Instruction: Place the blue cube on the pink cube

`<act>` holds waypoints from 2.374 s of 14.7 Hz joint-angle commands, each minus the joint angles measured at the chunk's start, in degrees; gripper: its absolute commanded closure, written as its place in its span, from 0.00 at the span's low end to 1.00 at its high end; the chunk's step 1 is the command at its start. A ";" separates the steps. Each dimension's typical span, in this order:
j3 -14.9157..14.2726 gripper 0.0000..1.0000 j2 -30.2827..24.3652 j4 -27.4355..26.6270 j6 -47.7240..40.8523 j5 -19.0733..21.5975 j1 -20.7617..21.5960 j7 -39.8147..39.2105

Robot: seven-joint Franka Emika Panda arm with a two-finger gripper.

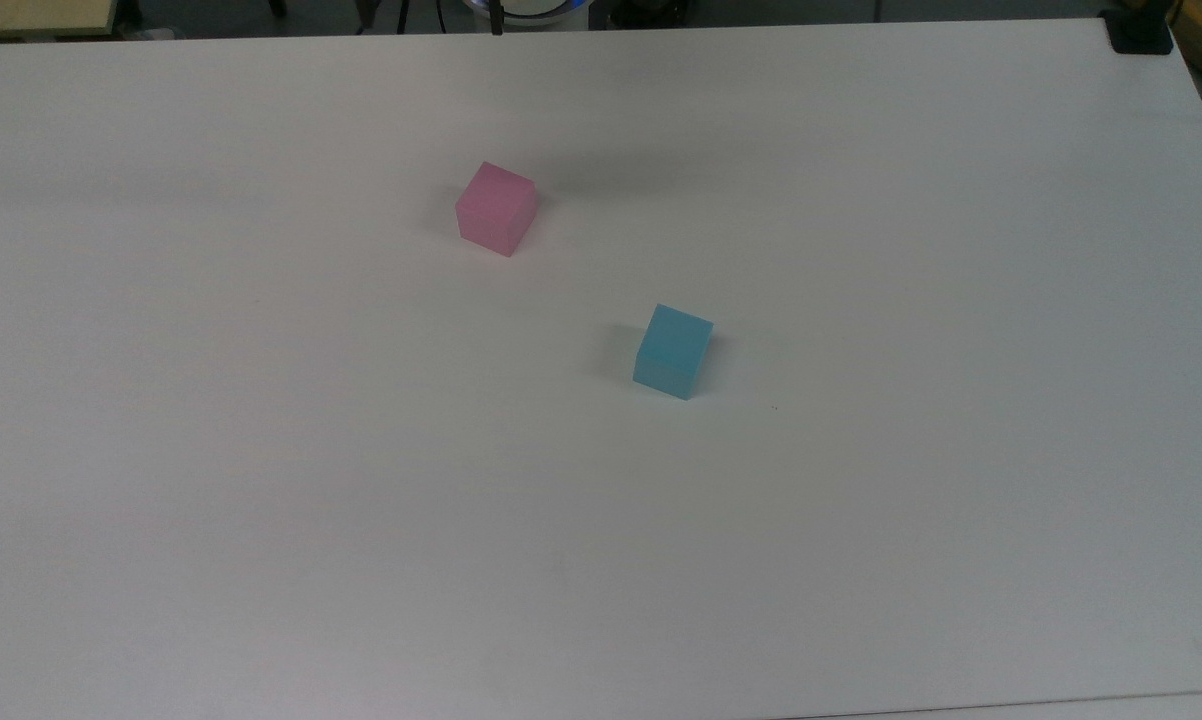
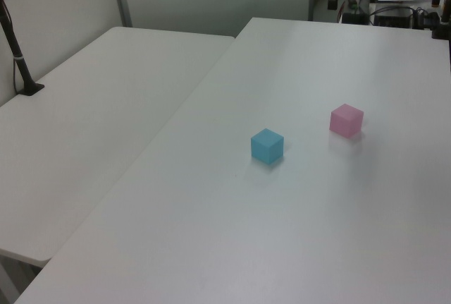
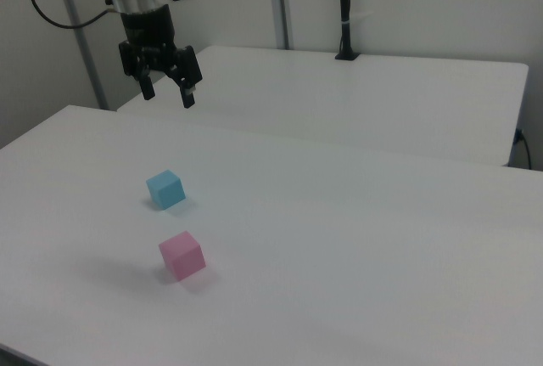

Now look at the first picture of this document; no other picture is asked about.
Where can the light wooden board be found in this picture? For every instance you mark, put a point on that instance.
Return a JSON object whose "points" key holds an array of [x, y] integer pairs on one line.
{"points": [[31, 15]]}

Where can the blue cube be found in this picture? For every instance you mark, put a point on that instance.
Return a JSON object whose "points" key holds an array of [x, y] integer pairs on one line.
{"points": [[671, 350]]}

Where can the pink cube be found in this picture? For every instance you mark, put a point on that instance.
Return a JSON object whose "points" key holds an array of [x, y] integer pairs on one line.
{"points": [[496, 208]]}

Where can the black camera stand clamp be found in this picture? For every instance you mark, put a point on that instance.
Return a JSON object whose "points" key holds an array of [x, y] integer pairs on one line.
{"points": [[1141, 38]]}

